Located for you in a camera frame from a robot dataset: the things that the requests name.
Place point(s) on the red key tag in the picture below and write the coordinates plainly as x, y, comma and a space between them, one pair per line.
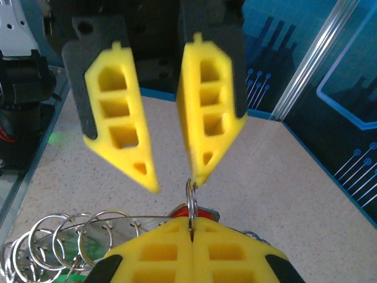
179, 213

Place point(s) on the green plastic tag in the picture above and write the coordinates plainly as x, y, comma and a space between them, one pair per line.
73, 278

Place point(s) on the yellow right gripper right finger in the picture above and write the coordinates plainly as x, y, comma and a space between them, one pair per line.
201, 259

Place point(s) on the long aluminium rail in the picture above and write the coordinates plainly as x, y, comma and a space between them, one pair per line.
26, 188

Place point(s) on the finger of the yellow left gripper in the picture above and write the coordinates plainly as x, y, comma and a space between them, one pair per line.
142, 118
191, 118

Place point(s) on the aluminium frame post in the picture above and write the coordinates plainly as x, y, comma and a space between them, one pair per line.
309, 62

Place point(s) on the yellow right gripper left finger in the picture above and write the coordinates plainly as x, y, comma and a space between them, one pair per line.
182, 259

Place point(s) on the steel split keyring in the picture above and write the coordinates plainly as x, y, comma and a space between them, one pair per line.
191, 206
79, 214
256, 235
6, 250
109, 211
56, 216
17, 244

